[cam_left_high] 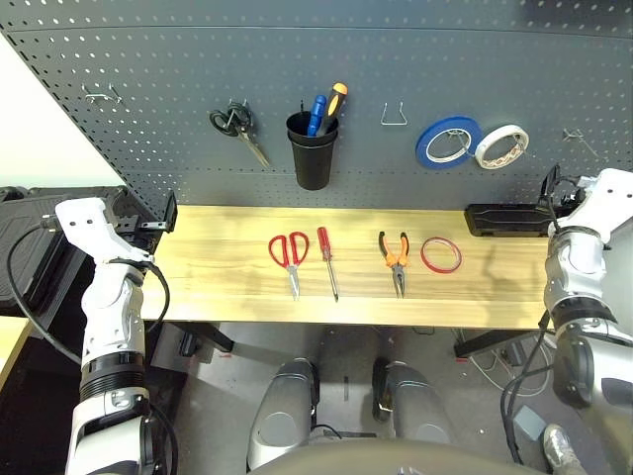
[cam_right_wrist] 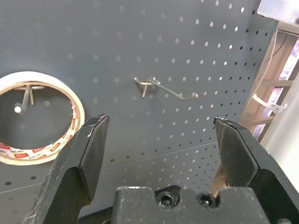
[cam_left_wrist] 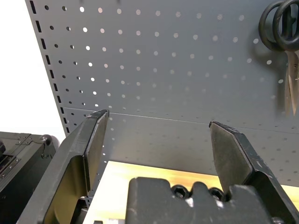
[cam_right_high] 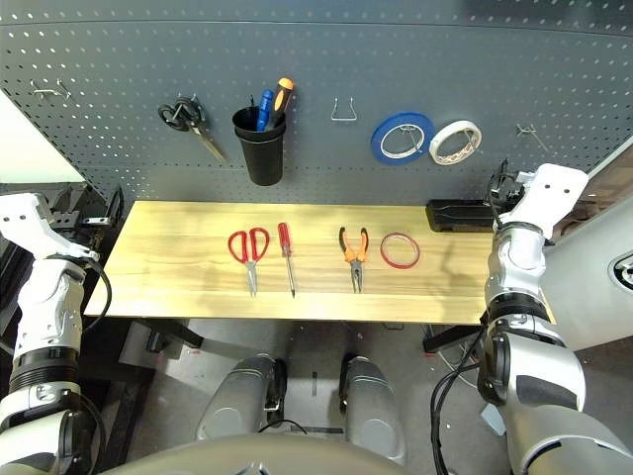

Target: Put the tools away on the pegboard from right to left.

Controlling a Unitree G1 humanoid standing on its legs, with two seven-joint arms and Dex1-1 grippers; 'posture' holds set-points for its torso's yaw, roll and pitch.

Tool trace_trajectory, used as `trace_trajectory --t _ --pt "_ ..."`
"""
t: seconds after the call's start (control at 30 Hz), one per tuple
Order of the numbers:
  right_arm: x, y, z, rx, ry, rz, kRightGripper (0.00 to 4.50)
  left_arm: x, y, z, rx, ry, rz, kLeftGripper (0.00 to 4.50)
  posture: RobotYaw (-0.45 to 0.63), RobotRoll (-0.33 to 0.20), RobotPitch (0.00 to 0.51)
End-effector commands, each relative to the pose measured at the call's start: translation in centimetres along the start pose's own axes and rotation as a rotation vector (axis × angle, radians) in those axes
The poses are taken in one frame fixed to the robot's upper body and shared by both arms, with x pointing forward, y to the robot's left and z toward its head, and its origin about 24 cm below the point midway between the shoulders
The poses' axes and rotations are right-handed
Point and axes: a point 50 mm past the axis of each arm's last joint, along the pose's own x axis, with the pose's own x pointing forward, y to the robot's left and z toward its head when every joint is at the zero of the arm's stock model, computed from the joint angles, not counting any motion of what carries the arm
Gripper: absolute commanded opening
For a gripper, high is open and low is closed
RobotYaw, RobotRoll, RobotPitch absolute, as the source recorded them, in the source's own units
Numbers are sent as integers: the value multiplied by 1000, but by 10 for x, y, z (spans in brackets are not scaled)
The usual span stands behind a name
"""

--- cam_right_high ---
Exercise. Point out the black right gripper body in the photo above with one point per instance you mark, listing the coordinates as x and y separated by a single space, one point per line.
514 188

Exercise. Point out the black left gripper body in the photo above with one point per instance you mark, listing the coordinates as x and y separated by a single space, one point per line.
66 220

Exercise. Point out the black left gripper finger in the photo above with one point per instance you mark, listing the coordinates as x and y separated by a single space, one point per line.
79 200
117 208

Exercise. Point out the red tape roll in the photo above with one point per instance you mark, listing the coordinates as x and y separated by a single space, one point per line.
382 250

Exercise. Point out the orange black long-nose pliers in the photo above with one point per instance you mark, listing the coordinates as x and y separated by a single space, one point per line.
356 257

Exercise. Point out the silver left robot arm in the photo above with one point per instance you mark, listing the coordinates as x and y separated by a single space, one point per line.
49 307

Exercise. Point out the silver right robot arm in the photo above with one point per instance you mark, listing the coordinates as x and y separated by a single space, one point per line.
514 267

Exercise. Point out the grey metal pegboard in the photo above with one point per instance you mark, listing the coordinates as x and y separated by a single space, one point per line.
346 49

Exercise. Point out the silver tape peg hook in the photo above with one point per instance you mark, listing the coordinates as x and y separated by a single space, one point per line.
531 132

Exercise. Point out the black flat tool case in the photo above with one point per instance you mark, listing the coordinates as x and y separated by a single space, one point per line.
460 215

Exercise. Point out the white tape roll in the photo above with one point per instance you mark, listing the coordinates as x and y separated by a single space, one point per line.
435 148

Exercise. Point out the silver double peg hook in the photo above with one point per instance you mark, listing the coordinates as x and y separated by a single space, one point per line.
47 91

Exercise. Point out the light grey machine housing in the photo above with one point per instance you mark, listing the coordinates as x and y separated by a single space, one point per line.
583 287

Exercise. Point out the black table foot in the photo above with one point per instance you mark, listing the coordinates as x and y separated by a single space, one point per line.
173 334
450 339

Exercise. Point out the blue tape roll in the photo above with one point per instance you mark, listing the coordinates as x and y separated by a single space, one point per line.
378 143

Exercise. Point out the black plastic tool cup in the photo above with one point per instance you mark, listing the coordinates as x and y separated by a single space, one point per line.
264 158

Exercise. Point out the silver left robot leg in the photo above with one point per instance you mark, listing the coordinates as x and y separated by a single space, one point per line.
232 396

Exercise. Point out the silver robot leg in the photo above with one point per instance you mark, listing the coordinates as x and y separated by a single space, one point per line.
371 406
232 396

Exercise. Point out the grey square floor pad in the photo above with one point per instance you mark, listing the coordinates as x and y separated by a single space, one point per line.
494 418

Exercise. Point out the silver right robot leg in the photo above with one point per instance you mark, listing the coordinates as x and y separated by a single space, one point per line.
371 406

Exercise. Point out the grey robot torso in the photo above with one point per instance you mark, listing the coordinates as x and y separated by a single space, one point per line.
247 455

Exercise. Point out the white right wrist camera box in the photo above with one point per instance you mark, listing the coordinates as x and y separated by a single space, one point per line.
549 198

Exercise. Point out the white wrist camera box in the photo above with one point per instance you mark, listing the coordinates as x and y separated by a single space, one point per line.
549 198
29 218

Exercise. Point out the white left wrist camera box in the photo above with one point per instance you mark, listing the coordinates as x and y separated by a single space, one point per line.
29 218

